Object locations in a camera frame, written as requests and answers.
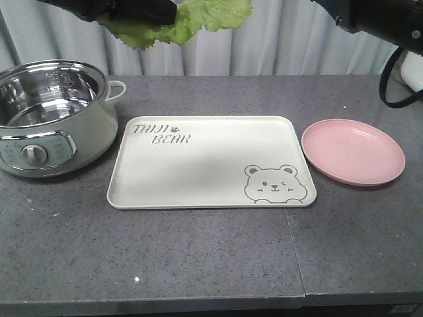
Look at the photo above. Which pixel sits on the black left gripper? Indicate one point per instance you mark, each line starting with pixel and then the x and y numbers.
pixel 155 11

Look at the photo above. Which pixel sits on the green lettuce leaf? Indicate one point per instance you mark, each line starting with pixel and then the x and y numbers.
pixel 191 17

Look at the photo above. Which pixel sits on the cream bear print tray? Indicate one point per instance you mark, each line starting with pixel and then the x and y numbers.
pixel 177 162

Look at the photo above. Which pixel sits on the pink round plate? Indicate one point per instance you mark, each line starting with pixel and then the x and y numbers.
pixel 353 152

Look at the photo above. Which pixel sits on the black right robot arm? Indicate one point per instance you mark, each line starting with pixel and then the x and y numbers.
pixel 398 22

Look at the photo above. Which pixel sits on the grey pleated curtain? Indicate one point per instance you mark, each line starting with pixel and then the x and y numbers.
pixel 279 38

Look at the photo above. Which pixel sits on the cream electric cooking pot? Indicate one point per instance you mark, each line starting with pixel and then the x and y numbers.
pixel 57 116

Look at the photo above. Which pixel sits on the white blender appliance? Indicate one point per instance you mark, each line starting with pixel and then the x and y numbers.
pixel 408 70

